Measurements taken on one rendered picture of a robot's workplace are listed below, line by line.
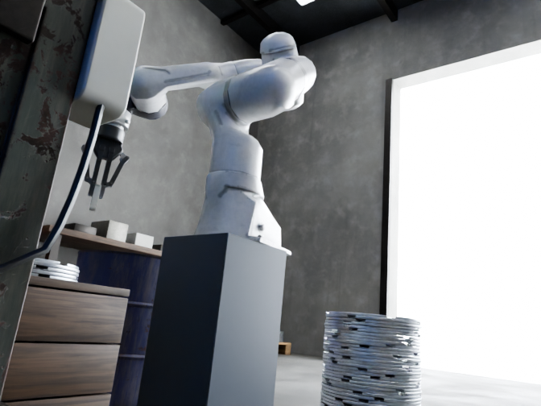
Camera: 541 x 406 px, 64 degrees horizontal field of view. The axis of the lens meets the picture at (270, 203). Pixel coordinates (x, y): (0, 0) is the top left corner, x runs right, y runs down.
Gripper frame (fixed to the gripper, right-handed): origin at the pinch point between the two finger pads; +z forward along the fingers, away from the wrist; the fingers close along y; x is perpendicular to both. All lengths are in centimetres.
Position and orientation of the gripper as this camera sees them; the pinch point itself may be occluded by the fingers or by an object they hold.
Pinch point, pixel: (95, 197)
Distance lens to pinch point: 126.0
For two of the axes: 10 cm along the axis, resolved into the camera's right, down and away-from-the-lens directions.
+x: -4.6, 1.8, 8.7
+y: 8.8, 2.3, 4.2
